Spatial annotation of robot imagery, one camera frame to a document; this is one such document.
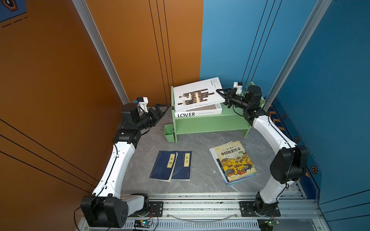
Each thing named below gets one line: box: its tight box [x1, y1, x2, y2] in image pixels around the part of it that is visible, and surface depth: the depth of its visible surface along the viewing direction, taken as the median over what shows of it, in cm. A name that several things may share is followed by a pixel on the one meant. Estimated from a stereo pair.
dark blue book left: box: [149, 150, 179, 183], surface depth 89 cm
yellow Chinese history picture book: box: [213, 140, 258, 182], surface depth 91 cm
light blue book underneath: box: [218, 168, 255, 187], surface depth 85 cm
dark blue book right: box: [171, 151, 193, 182], surface depth 88 cm
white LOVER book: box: [174, 102, 223, 118], surface depth 78 cm
